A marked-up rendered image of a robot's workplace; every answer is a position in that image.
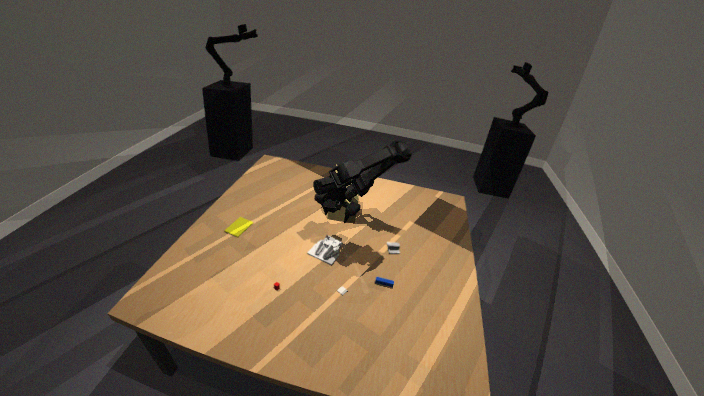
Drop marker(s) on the dark blue rectangular bar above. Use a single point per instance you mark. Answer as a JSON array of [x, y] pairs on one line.
[[385, 281]]

